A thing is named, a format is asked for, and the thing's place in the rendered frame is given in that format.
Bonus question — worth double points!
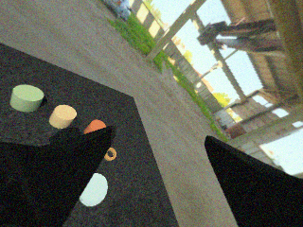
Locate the orange-brown cylinder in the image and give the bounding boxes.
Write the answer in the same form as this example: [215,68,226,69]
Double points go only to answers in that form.
[84,120,106,134]

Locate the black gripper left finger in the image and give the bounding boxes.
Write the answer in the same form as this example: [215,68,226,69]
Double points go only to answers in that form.
[0,126,116,227]

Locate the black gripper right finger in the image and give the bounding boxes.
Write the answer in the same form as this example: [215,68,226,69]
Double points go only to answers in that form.
[205,135,303,227]

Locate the beige cylinder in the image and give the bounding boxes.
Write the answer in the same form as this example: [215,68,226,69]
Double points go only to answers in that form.
[49,105,77,129]

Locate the tan ring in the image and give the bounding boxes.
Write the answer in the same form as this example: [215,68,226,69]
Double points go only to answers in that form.
[104,148,116,161]

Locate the pale green cylinder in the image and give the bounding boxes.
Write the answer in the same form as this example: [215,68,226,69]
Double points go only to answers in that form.
[9,85,44,112]

